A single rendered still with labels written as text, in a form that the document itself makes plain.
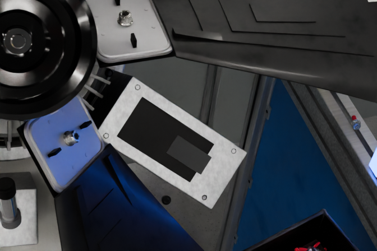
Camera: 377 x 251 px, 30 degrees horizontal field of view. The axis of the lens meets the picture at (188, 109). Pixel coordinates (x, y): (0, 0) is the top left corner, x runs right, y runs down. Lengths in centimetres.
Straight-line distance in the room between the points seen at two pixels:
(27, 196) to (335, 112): 48
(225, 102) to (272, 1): 125
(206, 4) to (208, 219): 133
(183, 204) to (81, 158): 133
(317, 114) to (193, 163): 37
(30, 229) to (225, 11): 31
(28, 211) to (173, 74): 103
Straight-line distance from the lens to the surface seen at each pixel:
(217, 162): 74
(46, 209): 85
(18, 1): 53
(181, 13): 61
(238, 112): 192
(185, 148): 72
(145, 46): 59
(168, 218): 69
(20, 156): 79
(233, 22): 61
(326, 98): 104
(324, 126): 105
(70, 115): 62
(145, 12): 62
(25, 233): 76
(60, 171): 59
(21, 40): 53
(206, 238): 188
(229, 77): 180
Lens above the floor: 158
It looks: 47 degrees down
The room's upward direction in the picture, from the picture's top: 8 degrees clockwise
